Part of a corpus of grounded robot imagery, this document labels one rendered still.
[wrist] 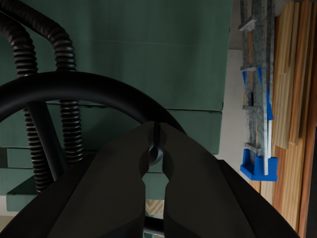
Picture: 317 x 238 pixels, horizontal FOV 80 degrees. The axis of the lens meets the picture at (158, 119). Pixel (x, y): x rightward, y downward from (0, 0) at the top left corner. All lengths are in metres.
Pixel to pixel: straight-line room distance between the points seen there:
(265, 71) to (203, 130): 0.85
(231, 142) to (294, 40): 1.74
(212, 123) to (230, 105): 2.58
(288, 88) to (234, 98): 1.38
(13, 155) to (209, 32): 0.44
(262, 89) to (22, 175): 1.09
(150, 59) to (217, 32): 0.14
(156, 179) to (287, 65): 1.43
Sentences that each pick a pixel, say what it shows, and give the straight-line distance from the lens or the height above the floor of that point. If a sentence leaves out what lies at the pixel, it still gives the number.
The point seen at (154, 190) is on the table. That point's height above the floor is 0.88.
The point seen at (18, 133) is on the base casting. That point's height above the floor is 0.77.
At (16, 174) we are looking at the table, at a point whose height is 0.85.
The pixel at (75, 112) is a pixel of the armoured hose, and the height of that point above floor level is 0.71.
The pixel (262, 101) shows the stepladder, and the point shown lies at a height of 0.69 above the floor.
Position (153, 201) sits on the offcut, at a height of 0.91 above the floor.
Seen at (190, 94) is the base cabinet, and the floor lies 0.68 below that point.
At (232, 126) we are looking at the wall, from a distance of 3.01.
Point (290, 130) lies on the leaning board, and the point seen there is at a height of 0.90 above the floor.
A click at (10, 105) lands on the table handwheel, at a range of 0.23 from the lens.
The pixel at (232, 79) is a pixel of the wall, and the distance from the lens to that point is 2.98.
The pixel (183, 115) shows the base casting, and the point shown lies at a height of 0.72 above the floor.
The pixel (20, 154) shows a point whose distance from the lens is 0.46.
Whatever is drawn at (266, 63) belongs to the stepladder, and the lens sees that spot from 1.23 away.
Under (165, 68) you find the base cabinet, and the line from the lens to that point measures 0.37.
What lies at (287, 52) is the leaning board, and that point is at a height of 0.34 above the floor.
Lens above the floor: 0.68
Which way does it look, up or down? 7 degrees up
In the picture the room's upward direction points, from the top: 177 degrees counter-clockwise
